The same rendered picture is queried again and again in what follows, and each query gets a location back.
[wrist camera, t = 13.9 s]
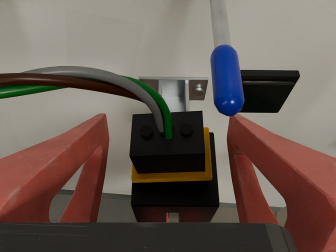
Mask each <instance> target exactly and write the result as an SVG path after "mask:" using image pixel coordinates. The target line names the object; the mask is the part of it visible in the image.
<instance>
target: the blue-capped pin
mask: <svg viewBox="0 0 336 252"><path fill-rule="evenodd" d="M209 1H210V12H211V22H212V32H213V43H214V50H213V51H212V54H211V56H210V67H211V78H212V90H213V102H214V105H215V107H216V108H217V110H218V112H219V113H221V114H223V115H225V116H228V117H231V116H234V115H235V114H237V113H238V112H239V111H241V110H242V107H243V104H244V101H245V98H244V91H243V84H242V77H241V71H240V64H239V57H238V54H237V51H236V50H235V49H234V48H233V47H232V45H231V38H230V31H229V23H228V16H227V8H226V1H225V0H209Z"/></svg>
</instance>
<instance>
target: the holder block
mask: <svg viewBox="0 0 336 252"><path fill-rule="evenodd" d="M209 141H210V155H211V168H212V180H205V187H144V185H143V183H142V182H138V183H133V182H132V187H131V202H130V204H131V207H132V210H133V213H134V216H135V219H136V221H137V223H166V222H167V213H179V223H210V222H211V220H212V218H213V216H214V215H215V213H216V211H217V210H218V208H219V206H220V199H219V187H218V174H217V162H216V149H215V137H214V133H213V132H209Z"/></svg>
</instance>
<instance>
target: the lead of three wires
mask: <svg viewBox="0 0 336 252"><path fill-rule="evenodd" d="M65 88H75V89H82V90H89V91H95V92H101V93H107V94H112V95H117V96H122V97H126V98H130V99H134V100H137V101H140V102H142V103H145V104H146V105H147V106H148V107H149V109H150V110H151V112H152V114H153V117H154V120H155V124H156V127H157V129H158V131H159V132H160V134H161V133H162V132H164V134H165V139H167V140H169V139H171V138H172V135H173V132H174V131H175V128H174V126H173V124H172V116H171V113H170V110H169V108H168V105H167V103H166V102H165V100H164V98H163V97H162V96H161V95H160V94H159V93H158V92H157V91H156V90H155V89H154V88H152V87H151V86H150V85H148V84H146V83H144V82H142V81H140V80H138V79H135V78H132V77H128V76H123V75H118V74H115V73H113V72H109V71H106V70H102V69H97V68H92V67H84V66H51V67H44V68H37V69H32V70H27V71H24V72H20V73H0V99H6V98H12V97H19V96H25V95H31V94H37V93H43V92H48V91H53V90H59V89H65Z"/></svg>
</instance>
